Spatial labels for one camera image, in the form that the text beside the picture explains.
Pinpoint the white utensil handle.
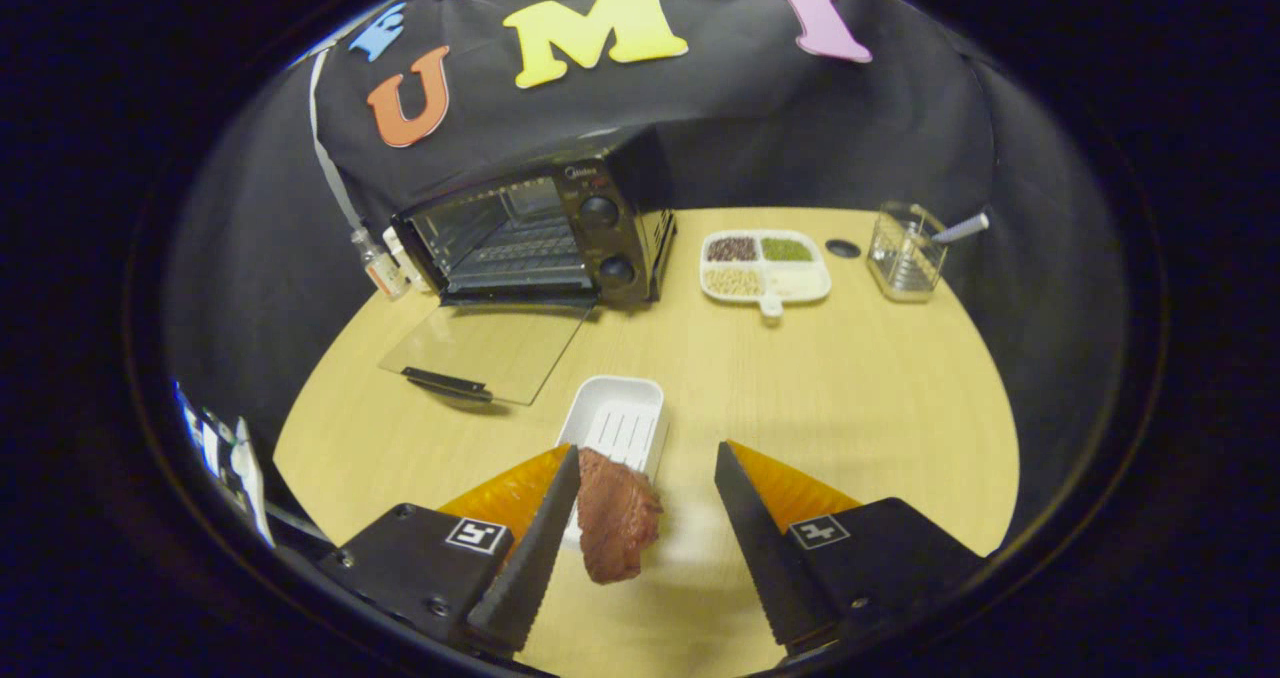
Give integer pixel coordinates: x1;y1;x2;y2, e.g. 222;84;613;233
932;212;991;247

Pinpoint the white pop-up toaster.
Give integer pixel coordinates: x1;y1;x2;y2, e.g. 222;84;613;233
383;226;431;294

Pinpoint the divided plate of beans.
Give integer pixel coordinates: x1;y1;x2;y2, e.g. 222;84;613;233
700;229;833;317

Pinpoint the white rectangular tray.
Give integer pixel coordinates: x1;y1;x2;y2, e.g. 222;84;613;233
555;375;668;549

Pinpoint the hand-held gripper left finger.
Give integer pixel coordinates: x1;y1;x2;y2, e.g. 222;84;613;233
318;444;583;657

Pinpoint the small clear bottle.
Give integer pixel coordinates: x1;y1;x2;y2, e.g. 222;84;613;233
350;226;409;301

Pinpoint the brown meat piece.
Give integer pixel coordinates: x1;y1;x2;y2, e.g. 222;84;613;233
577;446;664;585

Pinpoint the white and blue object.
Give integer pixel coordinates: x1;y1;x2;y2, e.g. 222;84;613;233
170;378;276;549

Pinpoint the black toaster oven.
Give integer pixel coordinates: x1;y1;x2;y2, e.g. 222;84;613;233
378;128;678;406

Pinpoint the wire utensil holder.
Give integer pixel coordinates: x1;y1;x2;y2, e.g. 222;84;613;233
866;201;948;304

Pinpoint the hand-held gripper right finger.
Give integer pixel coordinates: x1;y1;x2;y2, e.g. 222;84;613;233
714;440;986;657

